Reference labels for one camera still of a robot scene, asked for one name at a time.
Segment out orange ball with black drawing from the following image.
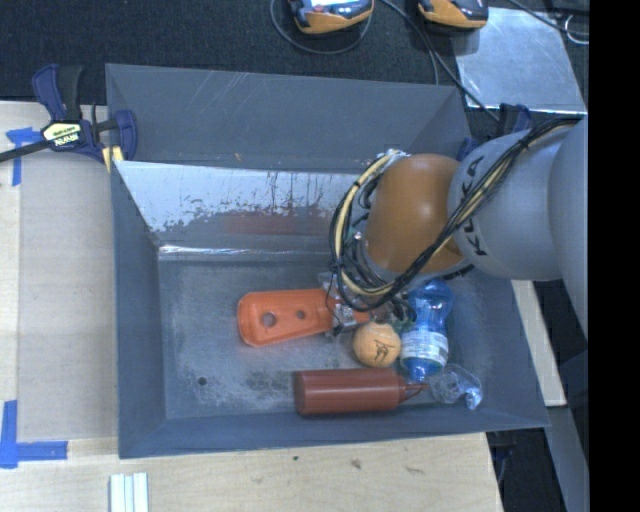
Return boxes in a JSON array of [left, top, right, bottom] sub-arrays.
[[351, 320, 403, 370]]

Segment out orange flat piece with holes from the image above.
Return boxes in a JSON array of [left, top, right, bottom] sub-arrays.
[[236, 287, 372, 349]]

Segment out blue clear plastic bottle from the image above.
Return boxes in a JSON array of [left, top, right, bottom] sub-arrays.
[[398, 278, 456, 383]]

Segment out red-brown squeeze bottle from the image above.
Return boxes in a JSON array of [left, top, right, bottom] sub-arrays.
[[292, 368, 431, 417]]

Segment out clear crumpled plastic piece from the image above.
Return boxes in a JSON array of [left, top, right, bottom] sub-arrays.
[[428, 363, 484, 412]]

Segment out grey metal bin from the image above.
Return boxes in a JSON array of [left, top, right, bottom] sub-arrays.
[[104, 63, 552, 460]]

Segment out pale wood flat board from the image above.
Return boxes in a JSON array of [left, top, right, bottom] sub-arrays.
[[16, 153, 121, 444]]

